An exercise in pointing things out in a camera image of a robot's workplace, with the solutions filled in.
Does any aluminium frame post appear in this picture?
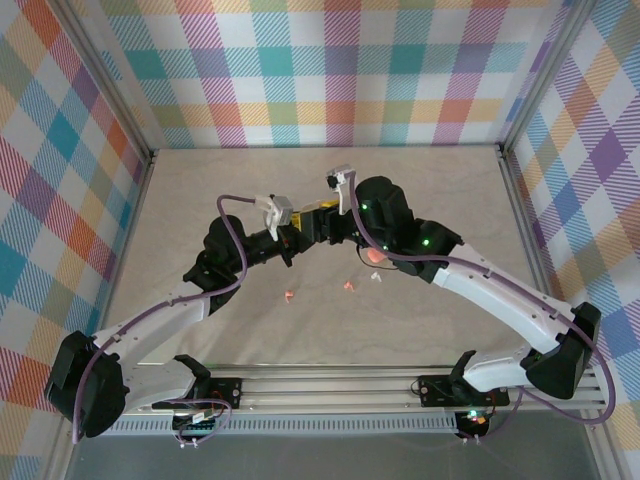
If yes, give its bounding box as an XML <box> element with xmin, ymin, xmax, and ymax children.
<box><xmin>59</xmin><ymin>0</ymin><xmax>157</xmax><ymax>162</ymax></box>
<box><xmin>499</xmin><ymin>0</ymin><xmax>599</xmax><ymax>156</ymax></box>

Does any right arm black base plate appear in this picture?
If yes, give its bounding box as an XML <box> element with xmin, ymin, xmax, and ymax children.
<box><xmin>418</xmin><ymin>374</ymin><xmax>511</xmax><ymax>408</ymax></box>

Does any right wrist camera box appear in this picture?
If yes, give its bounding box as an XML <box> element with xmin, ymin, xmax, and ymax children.
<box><xmin>324</xmin><ymin>166</ymin><xmax>356</xmax><ymax>216</ymax></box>

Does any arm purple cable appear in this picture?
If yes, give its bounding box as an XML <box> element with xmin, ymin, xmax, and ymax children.
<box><xmin>348</xmin><ymin>169</ymin><xmax>616</xmax><ymax>444</ymax></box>
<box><xmin>71</xmin><ymin>193</ymin><xmax>261</xmax><ymax>449</ymax></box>

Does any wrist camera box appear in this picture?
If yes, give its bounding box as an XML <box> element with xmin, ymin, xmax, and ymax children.
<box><xmin>253</xmin><ymin>193</ymin><xmax>294</xmax><ymax>243</ymax></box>
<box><xmin>324</xmin><ymin>166</ymin><xmax>356</xmax><ymax>216</ymax></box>

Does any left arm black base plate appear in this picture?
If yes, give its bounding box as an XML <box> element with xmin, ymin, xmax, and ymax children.
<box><xmin>151</xmin><ymin>377</ymin><xmax>244</xmax><ymax>409</ymax></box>

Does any aluminium mounting rail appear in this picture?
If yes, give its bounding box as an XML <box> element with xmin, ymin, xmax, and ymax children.
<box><xmin>53</xmin><ymin>366</ymin><xmax>609</xmax><ymax>417</ymax></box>

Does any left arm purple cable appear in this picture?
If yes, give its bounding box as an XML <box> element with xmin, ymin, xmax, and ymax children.
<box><xmin>71</xmin><ymin>193</ymin><xmax>261</xmax><ymax>449</ymax></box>

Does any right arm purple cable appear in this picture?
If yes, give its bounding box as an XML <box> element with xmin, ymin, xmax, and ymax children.
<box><xmin>348</xmin><ymin>169</ymin><xmax>616</xmax><ymax>444</ymax></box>

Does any grey slotted cable duct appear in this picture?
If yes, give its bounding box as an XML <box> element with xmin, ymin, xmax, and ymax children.
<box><xmin>112</xmin><ymin>418</ymin><xmax>460</xmax><ymax>436</ymax></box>

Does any aluminium side rail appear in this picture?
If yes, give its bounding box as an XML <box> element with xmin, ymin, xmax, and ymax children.
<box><xmin>88</xmin><ymin>149</ymin><xmax>160</xmax><ymax>351</ymax></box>
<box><xmin>497</xmin><ymin>144</ymin><xmax>572</xmax><ymax>321</ymax></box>

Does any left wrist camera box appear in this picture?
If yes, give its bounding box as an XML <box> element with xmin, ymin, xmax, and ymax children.
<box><xmin>253</xmin><ymin>193</ymin><xmax>294</xmax><ymax>243</ymax></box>

